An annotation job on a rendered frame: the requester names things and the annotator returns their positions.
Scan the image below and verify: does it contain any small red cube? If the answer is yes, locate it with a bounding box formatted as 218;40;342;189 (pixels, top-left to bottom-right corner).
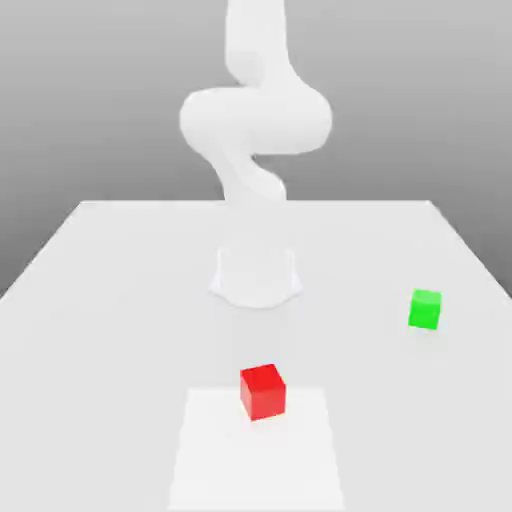
239;362;287;422

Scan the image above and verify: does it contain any small green cube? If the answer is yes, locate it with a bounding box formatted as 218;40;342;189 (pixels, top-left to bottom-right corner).
407;288;443;332

